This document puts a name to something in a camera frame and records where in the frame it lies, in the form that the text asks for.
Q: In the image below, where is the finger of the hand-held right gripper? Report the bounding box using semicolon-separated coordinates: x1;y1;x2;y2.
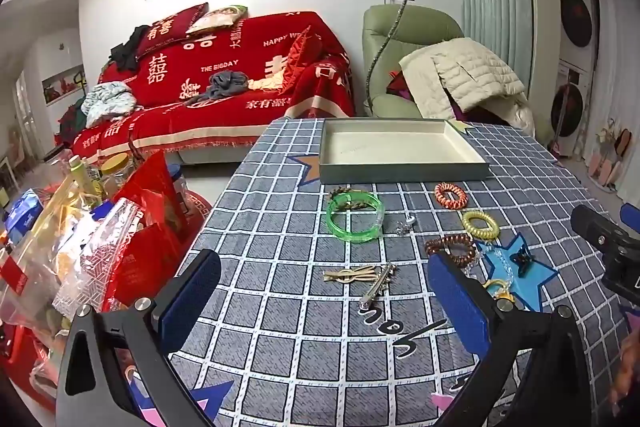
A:
571;204;633;254
619;202;640;230

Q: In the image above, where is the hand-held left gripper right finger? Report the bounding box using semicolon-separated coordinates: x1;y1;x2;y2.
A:
427;251;594;427

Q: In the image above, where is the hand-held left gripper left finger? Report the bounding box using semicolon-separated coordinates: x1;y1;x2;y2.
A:
55;249;223;427

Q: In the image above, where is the clear plastic chain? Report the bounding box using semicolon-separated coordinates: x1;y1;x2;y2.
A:
465;244;516;288

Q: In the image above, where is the black claw clip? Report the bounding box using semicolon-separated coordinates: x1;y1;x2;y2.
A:
509;248;535;277

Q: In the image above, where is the yellow spiral hair tie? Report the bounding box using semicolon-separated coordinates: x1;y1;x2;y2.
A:
461;210;500;242

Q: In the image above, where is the gold hair clip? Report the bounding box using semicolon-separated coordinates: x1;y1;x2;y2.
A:
322;266;383;284

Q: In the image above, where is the green translucent bangle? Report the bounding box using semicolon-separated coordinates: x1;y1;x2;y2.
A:
327;193;385;242

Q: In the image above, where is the white shallow tray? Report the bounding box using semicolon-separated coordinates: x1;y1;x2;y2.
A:
318;118;490;185

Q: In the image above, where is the person's right forearm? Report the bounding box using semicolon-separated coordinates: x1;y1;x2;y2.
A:
616;319;640;410

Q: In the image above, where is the pile of slippers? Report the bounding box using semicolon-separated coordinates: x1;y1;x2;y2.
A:
587;117;633;192

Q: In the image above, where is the silver hair clip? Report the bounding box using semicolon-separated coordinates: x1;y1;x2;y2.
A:
357;263;397;310

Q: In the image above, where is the dark blue star sticker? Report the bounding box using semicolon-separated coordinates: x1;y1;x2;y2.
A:
140;379;234;426

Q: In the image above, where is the silver foil bag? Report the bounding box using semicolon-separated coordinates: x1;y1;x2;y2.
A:
51;198;140;317

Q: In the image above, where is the blue lid jar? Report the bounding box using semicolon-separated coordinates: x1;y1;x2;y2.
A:
166;163;189;214

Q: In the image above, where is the white washing machine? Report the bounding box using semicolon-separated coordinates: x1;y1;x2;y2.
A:
549;61;590;158

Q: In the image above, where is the grey sofa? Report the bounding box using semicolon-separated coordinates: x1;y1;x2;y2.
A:
175;142;263;166

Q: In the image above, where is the yellow lid jar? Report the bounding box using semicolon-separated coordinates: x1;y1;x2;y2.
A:
99;153;133;198

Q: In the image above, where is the white sheer curtain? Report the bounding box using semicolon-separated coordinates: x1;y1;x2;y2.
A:
595;0;640;208

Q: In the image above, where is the yellow bottle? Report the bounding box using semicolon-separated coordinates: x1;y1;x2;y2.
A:
69;155;103;198

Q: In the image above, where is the orange star sticker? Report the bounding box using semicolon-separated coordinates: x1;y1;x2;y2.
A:
287;152;321;185

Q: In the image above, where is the red sofa with cover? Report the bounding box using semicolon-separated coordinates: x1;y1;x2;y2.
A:
70;11;357;158

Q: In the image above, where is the blue packet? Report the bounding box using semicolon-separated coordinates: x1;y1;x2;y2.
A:
4;188;45;244

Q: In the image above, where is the white down jacket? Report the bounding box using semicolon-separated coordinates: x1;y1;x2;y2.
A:
432;38;527;112

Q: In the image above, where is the white dryer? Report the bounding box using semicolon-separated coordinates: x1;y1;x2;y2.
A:
550;0;599;64

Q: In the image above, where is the white patterned clothing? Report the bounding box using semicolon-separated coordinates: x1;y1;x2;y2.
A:
80;82;137;128

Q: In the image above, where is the grey clothing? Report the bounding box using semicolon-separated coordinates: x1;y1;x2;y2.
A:
201;71;249;100

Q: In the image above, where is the red and purple clothing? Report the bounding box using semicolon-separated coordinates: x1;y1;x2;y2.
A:
386;71;416;102

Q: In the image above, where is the black clothing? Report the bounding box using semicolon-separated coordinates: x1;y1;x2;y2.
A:
110;25;151;70

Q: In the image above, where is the small red cushion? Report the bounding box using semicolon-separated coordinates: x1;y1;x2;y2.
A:
284;25;322;80

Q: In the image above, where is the large red cushion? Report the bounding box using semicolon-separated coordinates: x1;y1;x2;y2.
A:
134;3;208;58

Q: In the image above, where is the gooseneck phone holder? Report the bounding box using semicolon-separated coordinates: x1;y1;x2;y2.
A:
365;0;427;115

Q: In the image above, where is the green armchair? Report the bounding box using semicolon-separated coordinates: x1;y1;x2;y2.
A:
361;4;468;118

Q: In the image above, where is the photo print pillow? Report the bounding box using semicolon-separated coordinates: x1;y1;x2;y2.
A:
187;4;248;34

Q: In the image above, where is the yellow ring charm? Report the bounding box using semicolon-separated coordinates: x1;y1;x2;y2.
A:
482;279;512;303

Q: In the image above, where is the brown spiral hair tie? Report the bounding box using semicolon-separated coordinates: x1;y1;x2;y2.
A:
425;234;477;268

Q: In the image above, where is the orange spiral hair tie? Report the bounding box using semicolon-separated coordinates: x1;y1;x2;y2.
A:
434;182;469;210

